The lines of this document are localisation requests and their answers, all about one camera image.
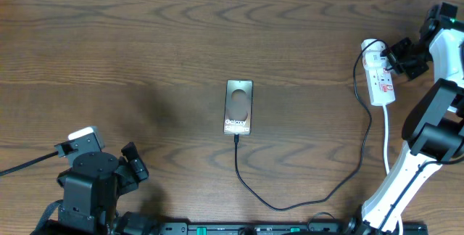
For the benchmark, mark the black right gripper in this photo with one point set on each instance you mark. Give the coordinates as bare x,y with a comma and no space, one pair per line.
399,67

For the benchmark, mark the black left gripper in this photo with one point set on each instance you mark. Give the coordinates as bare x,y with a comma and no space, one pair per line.
131,180

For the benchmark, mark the Galaxy S25 Ultra smartphone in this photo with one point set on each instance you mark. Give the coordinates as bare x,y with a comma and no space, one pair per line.
238,107

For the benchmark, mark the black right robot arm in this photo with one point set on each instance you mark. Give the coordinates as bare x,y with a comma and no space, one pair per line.
430,140

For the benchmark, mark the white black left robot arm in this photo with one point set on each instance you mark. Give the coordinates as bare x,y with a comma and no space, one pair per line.
92,187

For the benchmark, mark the white power strip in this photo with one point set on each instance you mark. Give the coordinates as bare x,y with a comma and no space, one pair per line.
378,75

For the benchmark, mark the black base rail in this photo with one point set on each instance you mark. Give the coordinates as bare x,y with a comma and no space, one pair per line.
253,228

